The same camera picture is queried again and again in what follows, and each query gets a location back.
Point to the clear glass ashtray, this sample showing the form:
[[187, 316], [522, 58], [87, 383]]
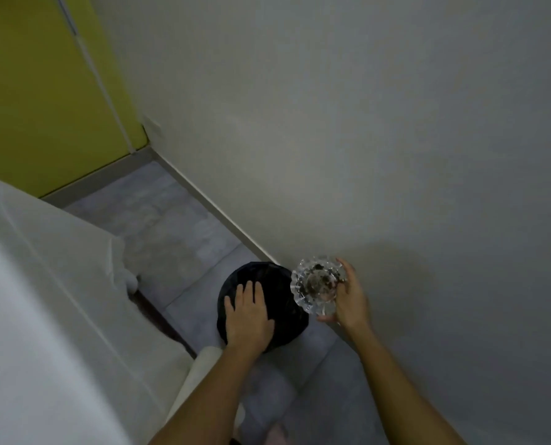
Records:
[[317, 285]]

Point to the person's left little finger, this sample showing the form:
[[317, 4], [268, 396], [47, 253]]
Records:
[[229, 306]]

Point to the yellow door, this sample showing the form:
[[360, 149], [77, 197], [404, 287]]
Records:
[[39, 87]]

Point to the person's left middle finger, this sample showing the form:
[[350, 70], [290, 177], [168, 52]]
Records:
[[251, 294]]

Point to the person's left hand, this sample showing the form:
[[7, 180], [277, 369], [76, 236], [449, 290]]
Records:
[[247, 322]]

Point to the person's left thumb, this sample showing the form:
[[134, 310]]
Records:
[[269, 328]]

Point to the grey baseboard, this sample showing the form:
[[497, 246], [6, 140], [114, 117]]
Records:
[[196, 199]]

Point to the person's right forearm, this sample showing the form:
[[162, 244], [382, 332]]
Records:
[[403, 389]]

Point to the person's left forearm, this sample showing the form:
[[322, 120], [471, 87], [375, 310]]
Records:
[[210, 393]]

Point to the person's right thumb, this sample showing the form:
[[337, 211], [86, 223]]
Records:
[[346, 271]]

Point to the black trash bin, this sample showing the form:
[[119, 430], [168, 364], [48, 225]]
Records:
[[287, 296]]

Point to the dark ash debris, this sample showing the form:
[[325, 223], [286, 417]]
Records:
[[318, 281]]

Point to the person's right hand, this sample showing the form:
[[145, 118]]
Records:
[[352, 303]]

